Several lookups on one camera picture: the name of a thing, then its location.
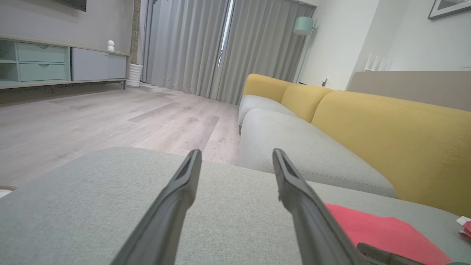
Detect large grey sofa seat cushion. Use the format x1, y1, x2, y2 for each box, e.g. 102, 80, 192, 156
0, 146, 471, 265

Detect beige low partition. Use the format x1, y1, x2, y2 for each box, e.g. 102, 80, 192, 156
347, 71, 471, 112

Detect grey cabinet door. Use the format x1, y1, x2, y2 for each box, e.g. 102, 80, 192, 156
72, 47, 109, 82
107, 53, 128, 80

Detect mint green cabinet drawer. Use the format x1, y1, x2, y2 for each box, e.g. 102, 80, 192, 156
17, 42, 67, 63
18, 63, 67, 82

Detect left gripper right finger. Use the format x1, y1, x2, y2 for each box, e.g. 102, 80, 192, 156
272, 148, 369, 265

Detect yellow sofa armrest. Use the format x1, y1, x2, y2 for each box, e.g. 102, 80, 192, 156
242, 73, 294, 103

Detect large yellow sofa backrest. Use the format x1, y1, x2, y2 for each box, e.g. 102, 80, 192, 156
311, 90, 471, 218

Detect long grey sofa seat cushion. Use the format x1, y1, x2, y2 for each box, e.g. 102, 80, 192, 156
240, 108, 398, 199

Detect mint green lamp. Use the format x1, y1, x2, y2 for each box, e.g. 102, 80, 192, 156
293, 16, 318, 84

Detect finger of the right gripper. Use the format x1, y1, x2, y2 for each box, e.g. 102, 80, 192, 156
357, 243, 428, 265

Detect grey curtain panel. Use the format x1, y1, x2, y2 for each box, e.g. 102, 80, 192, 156
142, 0, 231, 97
211, 0, 316, 106

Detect red basketball jersey white sleeves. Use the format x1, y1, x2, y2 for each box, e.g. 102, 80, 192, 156
325, 203, 453, 265

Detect long low media cabinet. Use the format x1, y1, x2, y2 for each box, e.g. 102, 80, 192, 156
0, 33, 130, 90

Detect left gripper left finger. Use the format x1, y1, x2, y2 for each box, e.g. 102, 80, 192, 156
110, 149, 202, 265

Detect small yellow sofa backrest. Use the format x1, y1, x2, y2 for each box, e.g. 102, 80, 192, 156
281, 84, 334, 123

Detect white objects on partition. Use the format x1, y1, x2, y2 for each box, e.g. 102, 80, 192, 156
364, 53, 393, 72

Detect red shorts with white band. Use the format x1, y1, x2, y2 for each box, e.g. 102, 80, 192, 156
456, 216, 471, 242

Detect brown trunk post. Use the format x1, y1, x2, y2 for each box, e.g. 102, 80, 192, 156
129, 0, 142, 66

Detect white ribbed floor pot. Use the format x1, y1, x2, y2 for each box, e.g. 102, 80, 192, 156
126, 63, 144, 88

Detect small grey sofa seat cushion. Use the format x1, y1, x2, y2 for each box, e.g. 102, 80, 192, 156
238, 95, 295, 126

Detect framed wall picture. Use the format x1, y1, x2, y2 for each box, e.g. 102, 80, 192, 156
427, 0, 471, 21

